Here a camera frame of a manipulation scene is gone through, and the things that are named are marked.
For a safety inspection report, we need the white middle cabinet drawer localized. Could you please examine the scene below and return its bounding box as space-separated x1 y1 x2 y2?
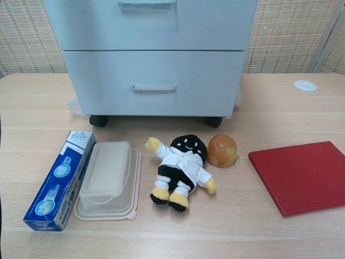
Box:
43 0 258 51

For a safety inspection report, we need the black plush doll white coat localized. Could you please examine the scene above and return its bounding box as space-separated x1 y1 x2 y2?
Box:
144 134 217 212

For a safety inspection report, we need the red hardcover book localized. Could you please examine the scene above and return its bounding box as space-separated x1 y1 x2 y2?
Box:
247 140 345 219

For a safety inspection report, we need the blue toothpaste box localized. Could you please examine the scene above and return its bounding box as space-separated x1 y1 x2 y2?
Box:
23 130 96 232

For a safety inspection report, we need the white round cable grommet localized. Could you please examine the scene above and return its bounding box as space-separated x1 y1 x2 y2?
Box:
293 79 318 92

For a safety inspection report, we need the beige lidded food container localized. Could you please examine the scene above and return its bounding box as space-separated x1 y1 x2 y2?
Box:
74 140 143 221

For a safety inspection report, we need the white three-drawer cabinet body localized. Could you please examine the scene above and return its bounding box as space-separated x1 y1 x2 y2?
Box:
43 0 258 120

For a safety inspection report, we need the black caster wheel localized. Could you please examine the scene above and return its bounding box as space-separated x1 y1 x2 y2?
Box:
205 116 224 128
89 115 109 128

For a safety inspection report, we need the orange jelly cup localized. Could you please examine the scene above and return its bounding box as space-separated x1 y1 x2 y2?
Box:
206 133 240 168

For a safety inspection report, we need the white tall cabinet drawer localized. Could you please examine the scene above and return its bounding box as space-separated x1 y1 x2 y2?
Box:
61 49 246 117

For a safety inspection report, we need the woven beige folding screen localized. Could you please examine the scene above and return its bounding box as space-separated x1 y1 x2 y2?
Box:
0 0 345 79

